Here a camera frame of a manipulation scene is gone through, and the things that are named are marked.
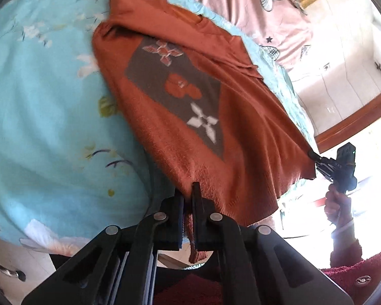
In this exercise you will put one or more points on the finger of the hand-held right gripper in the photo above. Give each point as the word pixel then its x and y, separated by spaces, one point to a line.
pixel 324 165

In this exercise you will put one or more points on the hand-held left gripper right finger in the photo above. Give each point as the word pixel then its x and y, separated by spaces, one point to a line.
pixel 197 225

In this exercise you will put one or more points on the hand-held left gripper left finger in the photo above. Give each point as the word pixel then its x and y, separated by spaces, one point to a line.
pixel 177 225

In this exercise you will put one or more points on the orange sweater with grey panel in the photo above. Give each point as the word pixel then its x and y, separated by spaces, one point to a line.
pixel 228 124

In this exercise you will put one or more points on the person's right forearm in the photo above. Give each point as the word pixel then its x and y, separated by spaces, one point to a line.
pixel 346 247

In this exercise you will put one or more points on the person's right hand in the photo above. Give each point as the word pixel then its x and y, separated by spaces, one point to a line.
pixel 336 206

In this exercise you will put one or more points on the person's maroon fuzzy top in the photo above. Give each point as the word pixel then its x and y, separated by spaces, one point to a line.
pixel 368 268

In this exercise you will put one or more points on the light blue floral bedsheet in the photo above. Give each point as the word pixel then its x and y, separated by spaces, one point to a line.
pixel 41 133

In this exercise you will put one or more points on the metal chair leg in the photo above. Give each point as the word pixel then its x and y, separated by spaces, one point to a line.
pixel 6 271

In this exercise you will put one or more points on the pink blanket with checked hearts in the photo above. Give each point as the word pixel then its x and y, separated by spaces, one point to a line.
pixel 241 3

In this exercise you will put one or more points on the wooden door frame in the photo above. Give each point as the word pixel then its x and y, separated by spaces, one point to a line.
pixel 352 117

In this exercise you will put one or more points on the white wall socket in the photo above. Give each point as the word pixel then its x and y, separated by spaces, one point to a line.
pixel 327 66

